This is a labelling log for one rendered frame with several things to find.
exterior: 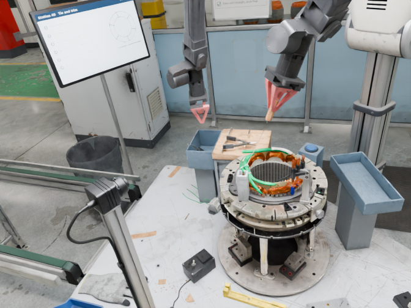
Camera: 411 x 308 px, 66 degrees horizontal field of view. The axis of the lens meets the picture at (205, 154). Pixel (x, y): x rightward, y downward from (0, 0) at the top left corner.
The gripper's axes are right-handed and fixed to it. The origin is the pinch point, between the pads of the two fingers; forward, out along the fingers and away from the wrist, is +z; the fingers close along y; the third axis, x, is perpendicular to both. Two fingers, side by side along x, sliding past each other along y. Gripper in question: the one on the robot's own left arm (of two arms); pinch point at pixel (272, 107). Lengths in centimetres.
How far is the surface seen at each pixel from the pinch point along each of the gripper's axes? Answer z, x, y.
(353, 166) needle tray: 18.1, 40.7, -1.0
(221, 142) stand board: 29.6, 4.7, -30.8
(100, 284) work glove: 72, -38, -2
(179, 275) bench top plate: 64, -13, 3
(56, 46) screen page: 21, -59, -90
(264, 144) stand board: 24.0, 17.8, -21.7
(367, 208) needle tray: 18.7, 29.0, 18.9
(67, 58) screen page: 25, -54, -90
